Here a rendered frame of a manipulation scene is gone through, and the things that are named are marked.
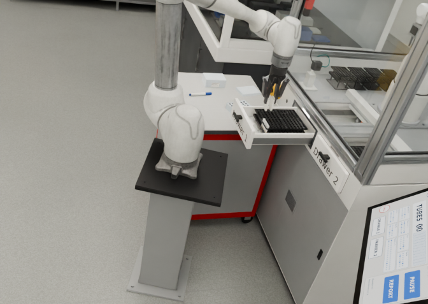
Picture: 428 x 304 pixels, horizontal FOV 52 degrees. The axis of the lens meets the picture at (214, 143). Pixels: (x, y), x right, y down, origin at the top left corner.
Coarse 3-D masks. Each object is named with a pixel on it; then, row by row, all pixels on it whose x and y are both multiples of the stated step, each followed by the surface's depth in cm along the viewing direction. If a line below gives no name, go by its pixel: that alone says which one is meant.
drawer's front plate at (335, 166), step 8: (320, 136) 203; (320, 144) 201; (312, 152) 209; (328, 152) 195; (320, 160) 202; (328, 160) 195; (336, 160) 190; (320, 168) 202; (328, 168) 195; (336, 168) 189; (344, 168) 186; (328, 176) 195; (336, 176) 189; (344, 176) 184; (336, 184) 189; (344, 184) 186
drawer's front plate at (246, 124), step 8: (240, 104) 215; (232, 112) 222; (240, 112) 211; (232, 120) 222; (240, 120) 211; (248, 120) 203; (240, 128) 211; (248, 128) 201; (248, 136) 201; (248, 144) 202
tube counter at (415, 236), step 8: (416, 224) 137; (424, 224) 134; (416, 232) 134; (424, 232) 131; (416, 240) 131; (424, 240) 128; (416, 248) 128; (424, 248) 126; (416, 256) 125; (424, 256) 123; (416, 264) 122
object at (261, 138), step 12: (252, 108) 222; (276, 108) 226; (288, 108) 228; (252, 120) 222; (312, 132) 215; (252, 144) 205; (264, 144) 207; (276, 144) 208; (288, 144) 210; (300, 144) 212
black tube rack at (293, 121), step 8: (264, 112) 219; (272, 112) 220; (280, 112) 221; (288, 112) 222; (256, 120) 217; (272, 120) 213; (280, 120) 214; (288, 120) 216; (296, 120) 217; (272, 128) 207; (280, 128) 208; (288, 128) 210; (296, 128) 212; (304, 128) 214
